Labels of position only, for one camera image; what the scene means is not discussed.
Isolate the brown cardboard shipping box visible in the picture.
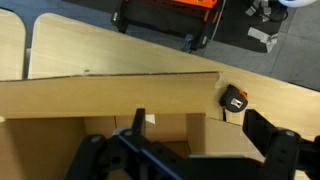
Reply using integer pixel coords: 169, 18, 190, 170
0, 70, 268, 180

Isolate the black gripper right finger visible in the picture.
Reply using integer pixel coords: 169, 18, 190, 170
242, 109, 320, 180

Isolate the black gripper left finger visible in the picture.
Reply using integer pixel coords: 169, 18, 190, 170
64, 108, 174, 180

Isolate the white round ring object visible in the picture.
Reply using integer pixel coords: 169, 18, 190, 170
278, 0, 318, 8

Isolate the black tape measure with strap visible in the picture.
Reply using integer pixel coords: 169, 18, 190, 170
219, 84, 249, 122

